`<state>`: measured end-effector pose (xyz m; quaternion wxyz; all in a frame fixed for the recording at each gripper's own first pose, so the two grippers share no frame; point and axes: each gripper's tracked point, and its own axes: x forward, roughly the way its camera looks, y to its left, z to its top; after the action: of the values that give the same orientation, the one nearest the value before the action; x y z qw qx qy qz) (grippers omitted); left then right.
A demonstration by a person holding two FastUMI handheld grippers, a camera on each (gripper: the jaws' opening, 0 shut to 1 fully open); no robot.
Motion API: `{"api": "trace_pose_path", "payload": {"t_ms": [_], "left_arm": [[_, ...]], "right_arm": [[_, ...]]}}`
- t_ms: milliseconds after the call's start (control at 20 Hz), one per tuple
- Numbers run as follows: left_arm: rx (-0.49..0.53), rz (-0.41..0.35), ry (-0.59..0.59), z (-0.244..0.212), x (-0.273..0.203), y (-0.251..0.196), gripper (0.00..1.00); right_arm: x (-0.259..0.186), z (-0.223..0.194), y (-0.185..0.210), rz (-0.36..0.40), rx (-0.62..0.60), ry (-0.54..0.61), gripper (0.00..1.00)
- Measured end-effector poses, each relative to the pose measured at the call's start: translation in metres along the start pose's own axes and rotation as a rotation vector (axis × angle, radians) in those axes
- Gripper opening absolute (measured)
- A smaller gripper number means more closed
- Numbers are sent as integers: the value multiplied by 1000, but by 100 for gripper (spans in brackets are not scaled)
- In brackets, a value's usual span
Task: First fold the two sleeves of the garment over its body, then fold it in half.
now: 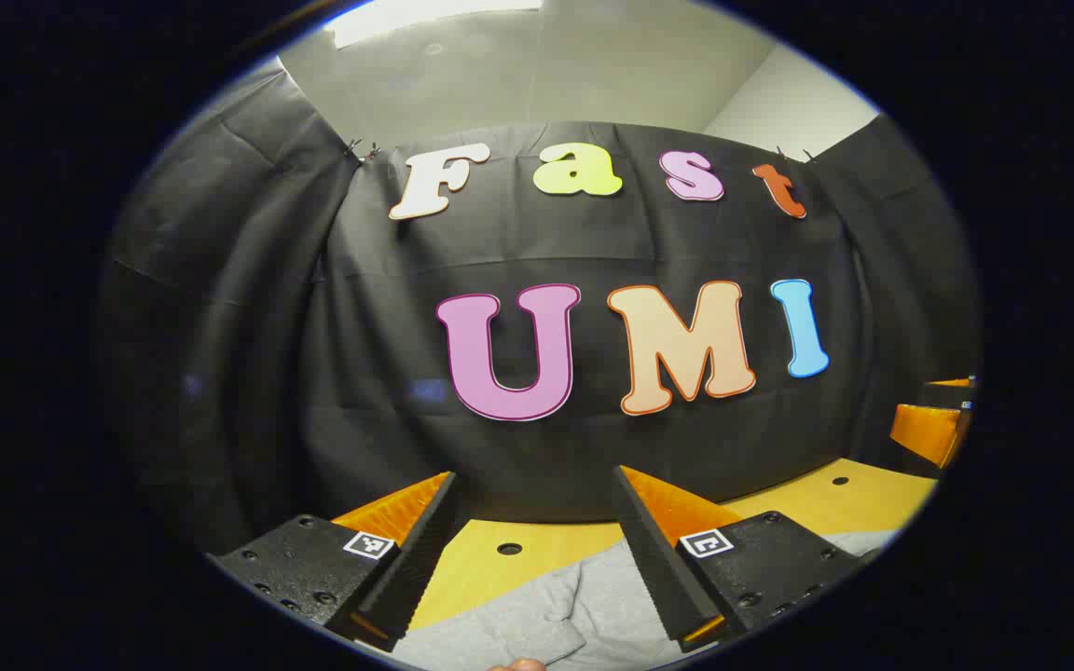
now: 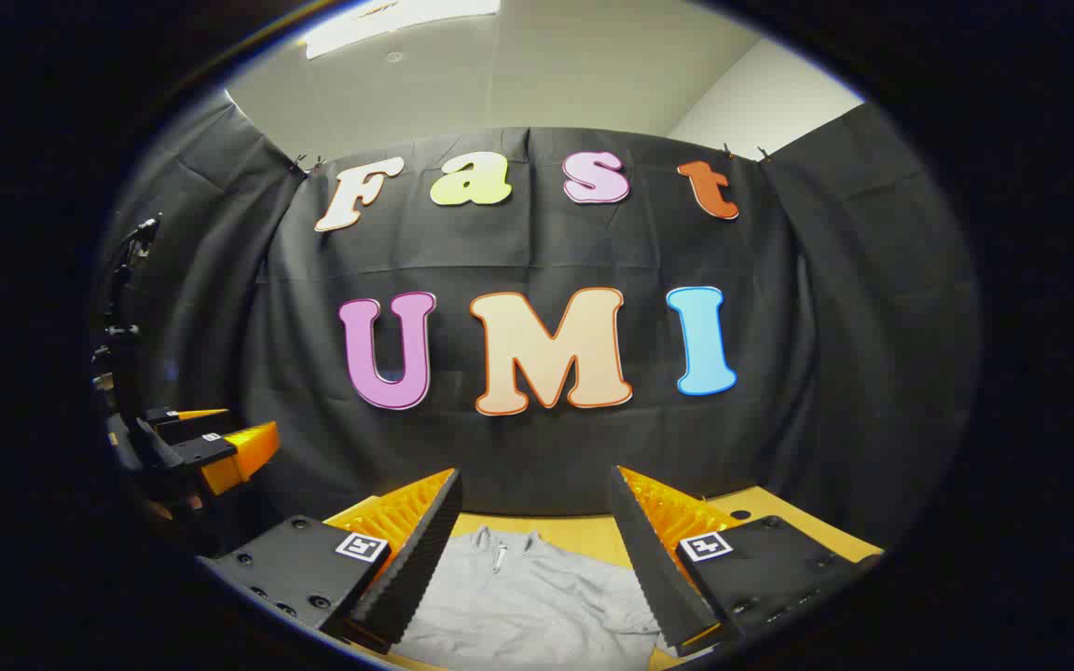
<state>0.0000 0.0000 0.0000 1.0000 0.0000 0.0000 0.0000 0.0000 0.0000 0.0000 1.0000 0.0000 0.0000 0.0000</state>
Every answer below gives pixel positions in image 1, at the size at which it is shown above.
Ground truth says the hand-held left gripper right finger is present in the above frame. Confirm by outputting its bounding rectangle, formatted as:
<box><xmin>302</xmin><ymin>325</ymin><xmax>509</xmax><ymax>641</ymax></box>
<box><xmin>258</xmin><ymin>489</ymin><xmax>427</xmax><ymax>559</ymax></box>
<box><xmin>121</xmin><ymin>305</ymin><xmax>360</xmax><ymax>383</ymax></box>
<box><xmin>612</xmin><ymin>464</ymin><xmax>881</xmax><ymax>653</ymax></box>

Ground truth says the black backdrop cloth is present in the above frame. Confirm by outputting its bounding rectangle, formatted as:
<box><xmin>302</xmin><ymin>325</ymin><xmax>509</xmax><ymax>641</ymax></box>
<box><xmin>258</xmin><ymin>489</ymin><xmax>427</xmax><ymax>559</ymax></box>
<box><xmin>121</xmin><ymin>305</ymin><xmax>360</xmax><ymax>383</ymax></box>
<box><xmin>99</xmin><ymin>70</ymin><xmax>981</xmax><ymax>560</ymax></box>

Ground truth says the grey zip-neck sweatshirt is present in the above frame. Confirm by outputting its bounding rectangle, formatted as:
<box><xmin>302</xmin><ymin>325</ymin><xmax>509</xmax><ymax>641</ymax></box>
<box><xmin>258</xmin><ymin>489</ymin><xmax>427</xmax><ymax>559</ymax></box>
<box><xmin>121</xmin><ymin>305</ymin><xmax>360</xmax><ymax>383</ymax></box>
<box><xmin>392</xmin><ymin>527</ymin><xmax>902</xmax><ymax>671</ymax></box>

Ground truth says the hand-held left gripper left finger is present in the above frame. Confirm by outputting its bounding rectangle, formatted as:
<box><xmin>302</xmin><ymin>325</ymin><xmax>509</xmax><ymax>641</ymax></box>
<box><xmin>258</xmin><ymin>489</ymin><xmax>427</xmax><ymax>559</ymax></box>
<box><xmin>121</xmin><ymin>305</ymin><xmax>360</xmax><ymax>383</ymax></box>
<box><xmin>206</xmin><ymin>471</ymin><xmax>461</xmax><ymax>653</ymax></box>

